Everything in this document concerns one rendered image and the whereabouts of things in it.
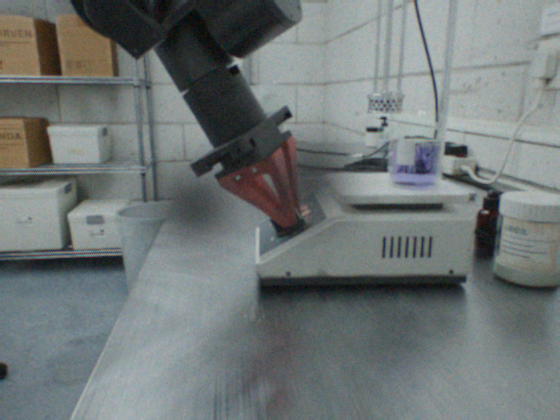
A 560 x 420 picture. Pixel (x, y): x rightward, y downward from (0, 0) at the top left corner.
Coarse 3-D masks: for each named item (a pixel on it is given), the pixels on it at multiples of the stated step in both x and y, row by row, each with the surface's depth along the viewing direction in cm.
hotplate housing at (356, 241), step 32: (320, 192) 53; (320, 224) 43; (352, 224) 43; (384, 224) 43; (416, 224) 43; (448, 224) 43; (256, 256) 46; (288, 256) 43; (320, 256) 43; (352, 256) 43; (384, 256) 43; (416, 256) 44; (448, 256) 44
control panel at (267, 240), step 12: (300, 204) 52; (312, 204) 50; (312, 216) 46; (324, 216) 44; (264, 228) 51; (300, 228) 45; (264, 240) 47; (276, 240) 45; (288, 240) 43; (264, 252) 44
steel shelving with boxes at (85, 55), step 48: (0, 48) 227; (48, 48) 241; (96, 48) 232; (0, 144) 231; (48, 144) 258; (96, 144) 245; (0, 192) 237; (48, 192) 240; (144, 192) 243; (0, 240) 244; (48, 240) 247; (96, 240) 247
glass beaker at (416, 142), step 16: (400, 112) 44; (416, 112) 43; (432, 112) 47; (400, 128) 44; (416, 128) 43; (432, 128) 43; (400, 144) 44; (416, 144) 43; (432, 144) 43; (400, 160) 44; (416, 160) 44; (432, 160) 44; (400, 176) 45; (416, 176) 44; (432, 176) 44
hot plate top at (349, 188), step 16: (336, 176) 52; (352, 176) 52; (368, 176) 52; (384, 176) 52; (336, 192) 45; (352, 192) 43; (368, 192) 43; (384, 192) 43; (400, 192) 43; (416, 192) 43; (432, 192) 43; (448, 192) 43; (464, 192) 43
